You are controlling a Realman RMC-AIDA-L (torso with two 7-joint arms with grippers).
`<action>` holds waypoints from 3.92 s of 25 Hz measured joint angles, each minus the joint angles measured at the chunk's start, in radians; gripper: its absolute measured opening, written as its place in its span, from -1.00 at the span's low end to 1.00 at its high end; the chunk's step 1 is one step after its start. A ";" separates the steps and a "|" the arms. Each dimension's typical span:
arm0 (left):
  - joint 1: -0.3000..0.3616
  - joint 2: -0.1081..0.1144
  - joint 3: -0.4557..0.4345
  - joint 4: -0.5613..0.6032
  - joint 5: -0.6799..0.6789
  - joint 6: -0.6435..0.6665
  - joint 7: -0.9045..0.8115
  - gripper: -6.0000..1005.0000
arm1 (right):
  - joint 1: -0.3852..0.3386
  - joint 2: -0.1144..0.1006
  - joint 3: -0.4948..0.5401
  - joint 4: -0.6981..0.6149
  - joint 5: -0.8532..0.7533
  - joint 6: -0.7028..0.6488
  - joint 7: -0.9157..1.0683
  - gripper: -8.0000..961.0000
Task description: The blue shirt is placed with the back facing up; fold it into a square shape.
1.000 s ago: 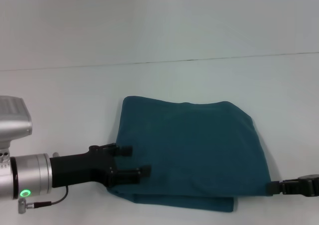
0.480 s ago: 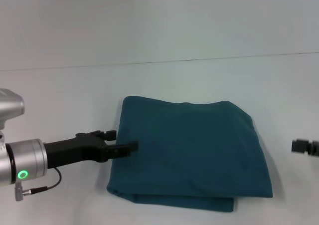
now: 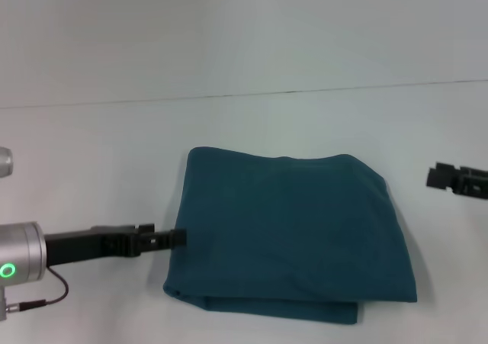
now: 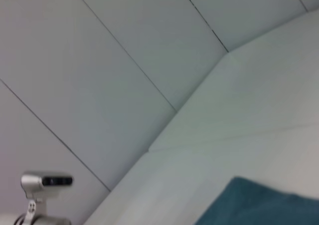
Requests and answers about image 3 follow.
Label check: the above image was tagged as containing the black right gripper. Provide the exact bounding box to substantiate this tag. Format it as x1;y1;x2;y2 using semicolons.
425;162;488;201

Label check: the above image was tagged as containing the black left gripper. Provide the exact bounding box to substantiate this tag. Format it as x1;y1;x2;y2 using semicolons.
43;222;188;268

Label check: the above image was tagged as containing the teal blue shirt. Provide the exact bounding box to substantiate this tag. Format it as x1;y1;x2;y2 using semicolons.
162;146;419;326

